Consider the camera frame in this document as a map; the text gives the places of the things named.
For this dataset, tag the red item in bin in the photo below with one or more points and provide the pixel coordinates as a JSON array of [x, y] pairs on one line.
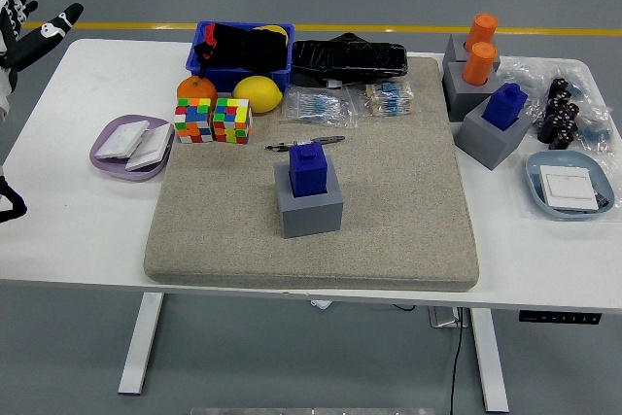
[[208, 32]]

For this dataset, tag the orange fruit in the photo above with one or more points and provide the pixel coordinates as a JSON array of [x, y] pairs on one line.
[[194, 89]]

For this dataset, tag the white box under table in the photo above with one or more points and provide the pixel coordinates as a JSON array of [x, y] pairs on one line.
[[442, 318]]

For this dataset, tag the white table leg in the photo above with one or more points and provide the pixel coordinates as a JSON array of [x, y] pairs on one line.
[[486, 361], [141, 337]]

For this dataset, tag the orange cylinder seal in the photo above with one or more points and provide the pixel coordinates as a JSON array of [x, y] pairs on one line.
[[482, 28], [478, 65]]

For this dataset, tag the blue square seal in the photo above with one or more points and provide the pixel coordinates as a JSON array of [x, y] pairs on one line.
[[505, 106], [311, 172]]

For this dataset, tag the yellow item in bin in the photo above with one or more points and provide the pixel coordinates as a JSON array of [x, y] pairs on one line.
[[274, 29]]

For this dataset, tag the grey-brown mat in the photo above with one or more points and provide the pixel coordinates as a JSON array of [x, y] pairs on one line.
[[389, 220]]

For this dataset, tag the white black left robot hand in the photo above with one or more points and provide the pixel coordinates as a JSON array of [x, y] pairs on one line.
[[29, 43]]

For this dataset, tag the blue plastic bin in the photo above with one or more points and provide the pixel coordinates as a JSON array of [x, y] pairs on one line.
[[228, 76]]

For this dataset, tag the clear bag of blue parts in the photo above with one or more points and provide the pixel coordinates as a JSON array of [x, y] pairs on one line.
[[529, 75]]

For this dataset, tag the grey seal holder block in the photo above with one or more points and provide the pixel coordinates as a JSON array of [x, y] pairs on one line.
[[313, 218], [454, 53], [459, 99], [486, 143]]

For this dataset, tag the black table control panel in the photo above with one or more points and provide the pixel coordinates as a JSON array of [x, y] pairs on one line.
[[559, 318]]

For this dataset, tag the black cloth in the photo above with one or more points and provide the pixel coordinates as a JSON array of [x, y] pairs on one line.
[[243, 48]]

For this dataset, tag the blue-grey tray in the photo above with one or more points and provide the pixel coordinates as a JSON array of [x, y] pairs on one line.
[[534, 177]]

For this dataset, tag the black pen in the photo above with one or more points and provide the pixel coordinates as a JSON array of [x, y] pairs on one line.
[[330, 139]]

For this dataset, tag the black capacitors bundle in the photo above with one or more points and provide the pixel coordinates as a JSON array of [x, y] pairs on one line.
[[559, 118]]

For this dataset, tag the black wrapped long object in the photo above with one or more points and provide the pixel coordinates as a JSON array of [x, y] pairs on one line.
[[350, 60]]

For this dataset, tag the clear bag of resistors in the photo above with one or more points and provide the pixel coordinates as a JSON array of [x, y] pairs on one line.
[[389, 96], [316, 106]]

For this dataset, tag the white switch panel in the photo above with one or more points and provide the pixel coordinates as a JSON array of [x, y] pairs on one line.
[[566, 186], [155, 140], [124, 135]]

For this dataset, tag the colourful puzzle cube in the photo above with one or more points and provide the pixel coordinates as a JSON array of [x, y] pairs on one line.
[[192, 121], [231, 118]]

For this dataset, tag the small green circuit board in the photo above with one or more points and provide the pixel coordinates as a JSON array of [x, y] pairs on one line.
[[602, 200]]

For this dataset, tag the yellow lemon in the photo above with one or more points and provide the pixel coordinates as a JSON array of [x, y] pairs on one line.
[[257, 93]]

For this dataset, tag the purple tray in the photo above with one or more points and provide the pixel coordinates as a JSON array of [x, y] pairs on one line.
[[112, 123]]

